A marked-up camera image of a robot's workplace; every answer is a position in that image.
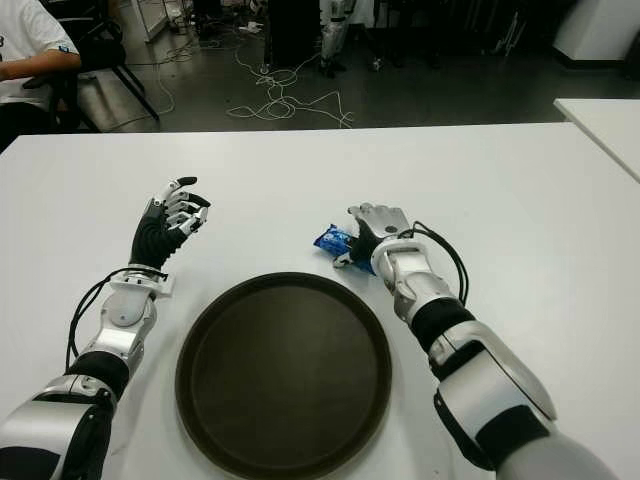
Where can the round brown tray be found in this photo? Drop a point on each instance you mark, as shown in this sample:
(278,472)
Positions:
(280,370)

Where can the black chair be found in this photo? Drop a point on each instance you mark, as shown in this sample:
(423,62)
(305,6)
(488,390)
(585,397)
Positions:
(100,50)

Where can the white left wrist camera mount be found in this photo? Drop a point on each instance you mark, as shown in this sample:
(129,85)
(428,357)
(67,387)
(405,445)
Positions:
(165,287)

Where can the seated person white shirt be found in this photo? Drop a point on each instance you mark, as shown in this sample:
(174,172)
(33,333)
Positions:
(25,30)

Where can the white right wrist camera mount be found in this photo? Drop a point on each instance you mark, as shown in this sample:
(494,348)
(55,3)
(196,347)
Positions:
(400,248)

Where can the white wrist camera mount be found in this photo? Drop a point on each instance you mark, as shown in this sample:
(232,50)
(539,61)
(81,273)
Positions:
(400,248)
(165,287)

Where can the blue Oreo packet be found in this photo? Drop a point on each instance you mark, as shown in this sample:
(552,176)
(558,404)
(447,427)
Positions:
(332,237)

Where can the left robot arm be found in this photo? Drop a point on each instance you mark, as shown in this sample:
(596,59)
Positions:
(125,310)

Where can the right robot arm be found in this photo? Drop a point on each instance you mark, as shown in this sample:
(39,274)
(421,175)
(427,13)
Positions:
(475,380)

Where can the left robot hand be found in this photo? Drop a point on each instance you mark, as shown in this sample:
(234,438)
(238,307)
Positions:
(150,242)

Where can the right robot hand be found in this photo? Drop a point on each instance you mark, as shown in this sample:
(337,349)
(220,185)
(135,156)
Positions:
(385,222)

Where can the white cabinet black base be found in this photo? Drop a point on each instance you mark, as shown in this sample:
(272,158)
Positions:
(595,30)

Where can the standing humanoid robot legs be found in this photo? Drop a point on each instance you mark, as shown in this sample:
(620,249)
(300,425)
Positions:
(332,35)

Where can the white side table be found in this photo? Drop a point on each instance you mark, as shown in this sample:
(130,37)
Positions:
(610,125)

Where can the metal folding stand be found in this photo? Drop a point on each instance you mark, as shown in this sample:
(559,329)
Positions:
(510,35)

